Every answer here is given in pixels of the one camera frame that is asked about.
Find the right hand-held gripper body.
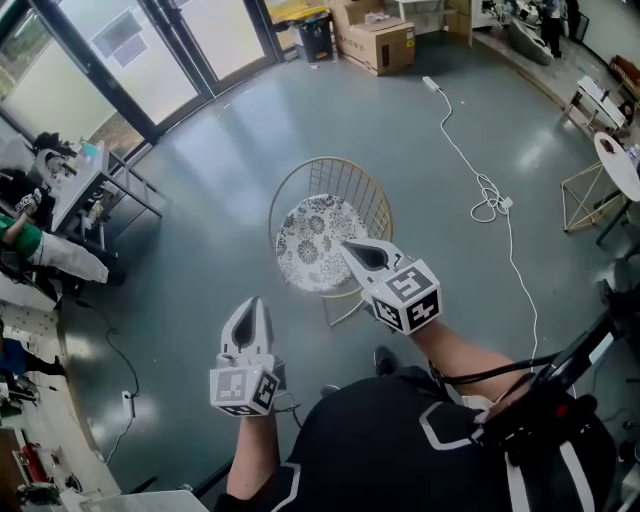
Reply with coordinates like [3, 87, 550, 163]
[359, 257, 444, 336]

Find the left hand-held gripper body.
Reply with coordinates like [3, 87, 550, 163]
[208, 355, 287, 418]

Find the white floral cushion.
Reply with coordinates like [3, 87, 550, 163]
[274, 193, 366, 294]

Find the gold wire chair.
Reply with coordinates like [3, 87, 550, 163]
[268, 156, 395, 329]

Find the person's left forearm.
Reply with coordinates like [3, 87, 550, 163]
[227, 413, 281, 499]

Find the person's right forearm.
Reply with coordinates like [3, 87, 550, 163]
[412, 314, 519, 401]

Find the person's right shoe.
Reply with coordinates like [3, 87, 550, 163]
[373, 345, 399, 376]

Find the marble table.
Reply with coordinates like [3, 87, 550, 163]
[74, 477, 211, 512]

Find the person's black shirt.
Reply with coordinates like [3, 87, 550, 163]
[214, 374, 619, 512]

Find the black body-worn rig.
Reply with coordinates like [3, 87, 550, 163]
[487, 317, 619, 466]

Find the white cart table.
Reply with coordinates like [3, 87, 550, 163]
[49, 139, 166, 251]

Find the large cardboard box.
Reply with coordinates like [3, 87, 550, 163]
[332, 14, 417, 77]

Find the black trash bin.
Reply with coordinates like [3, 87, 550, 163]
[292, 14, 335, 64]

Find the round white table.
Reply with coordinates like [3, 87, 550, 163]
[559, 131, 640, 234]

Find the cardboard panel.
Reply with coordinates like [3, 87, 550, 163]
[442, 0, 474, 46]

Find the open cardboard box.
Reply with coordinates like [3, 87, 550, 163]
[329, 0, 376, 24]

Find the black white device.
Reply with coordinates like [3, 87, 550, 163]
[32, 130, 79, 186]

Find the white desk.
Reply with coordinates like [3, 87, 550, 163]
[394, 0, 474, 49]

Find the small white side table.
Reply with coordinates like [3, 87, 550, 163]
[564, 74, 629, 136]

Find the yellow bin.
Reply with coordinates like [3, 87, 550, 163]
[264, 0, 331, 24]

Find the paper door poster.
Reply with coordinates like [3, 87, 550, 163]
[92, 12, 151, 69]

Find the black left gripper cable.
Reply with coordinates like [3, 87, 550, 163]
[272, 392, 304, 429]

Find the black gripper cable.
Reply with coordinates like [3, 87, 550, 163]
[272, 392, 304, 429]
[427, 352, 561, 389]

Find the black floor cable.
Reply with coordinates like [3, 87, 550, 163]
[74, 297, 141, 466]

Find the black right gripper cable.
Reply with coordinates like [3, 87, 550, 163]
[427, 352, 561, 389]

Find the white extension cable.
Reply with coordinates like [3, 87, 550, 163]
[438, 87, 540, 361]

